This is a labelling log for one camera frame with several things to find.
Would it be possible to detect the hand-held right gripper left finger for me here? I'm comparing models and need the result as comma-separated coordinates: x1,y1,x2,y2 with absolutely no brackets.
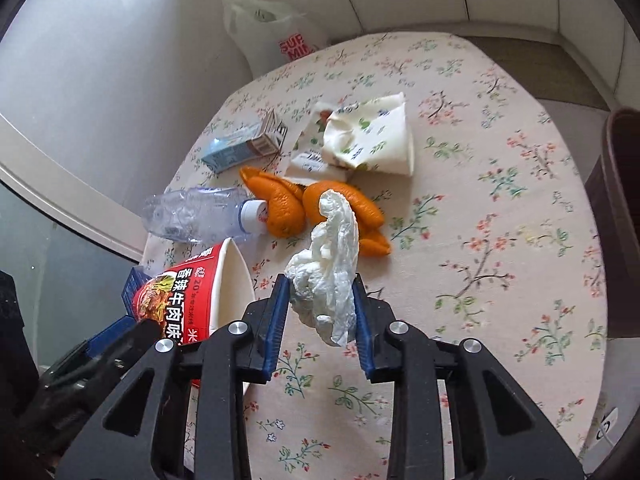
55,272,293,480

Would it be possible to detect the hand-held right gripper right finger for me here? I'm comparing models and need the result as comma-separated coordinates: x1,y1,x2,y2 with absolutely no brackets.
352,272,586,480

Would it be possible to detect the cream floral paper wrapper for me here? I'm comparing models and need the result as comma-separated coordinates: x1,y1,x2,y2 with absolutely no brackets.
321,91,416,177

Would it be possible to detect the white printed flat packet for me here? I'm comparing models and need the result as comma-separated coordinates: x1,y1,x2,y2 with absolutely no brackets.
289,101,353,184

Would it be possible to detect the blue milk carton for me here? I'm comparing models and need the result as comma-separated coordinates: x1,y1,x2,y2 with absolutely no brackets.
201,109,288,175

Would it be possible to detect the floral tablecloth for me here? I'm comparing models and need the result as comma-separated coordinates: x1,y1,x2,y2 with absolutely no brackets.
137,31,621,480

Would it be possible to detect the white plastic bag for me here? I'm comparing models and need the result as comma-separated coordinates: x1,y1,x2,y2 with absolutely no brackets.
221,0,328,78

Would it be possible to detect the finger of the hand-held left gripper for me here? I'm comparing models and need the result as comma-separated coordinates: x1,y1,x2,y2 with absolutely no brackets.
47,317,161,397

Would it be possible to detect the white tissue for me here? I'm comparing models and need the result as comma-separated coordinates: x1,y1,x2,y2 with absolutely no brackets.
284,189,361,347

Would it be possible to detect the red instant noodle cup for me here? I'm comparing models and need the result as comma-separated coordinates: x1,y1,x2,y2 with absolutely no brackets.
131,237,258,396

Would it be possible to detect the olive floor mat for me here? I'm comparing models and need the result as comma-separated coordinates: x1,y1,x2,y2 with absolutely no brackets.
460,35,612,111

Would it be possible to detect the blue printed packet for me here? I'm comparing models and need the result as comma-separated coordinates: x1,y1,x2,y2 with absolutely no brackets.
121,266,153,321

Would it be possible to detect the clear plastic bottle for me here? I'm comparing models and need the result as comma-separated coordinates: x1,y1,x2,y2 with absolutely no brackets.
142,186,271,243

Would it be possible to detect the brown trash bin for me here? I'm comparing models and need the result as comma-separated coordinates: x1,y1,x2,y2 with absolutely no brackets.
584,107,640,339

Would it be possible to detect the orange peel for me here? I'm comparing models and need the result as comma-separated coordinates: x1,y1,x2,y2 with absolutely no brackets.
302,180,392,257
239,166,307,237

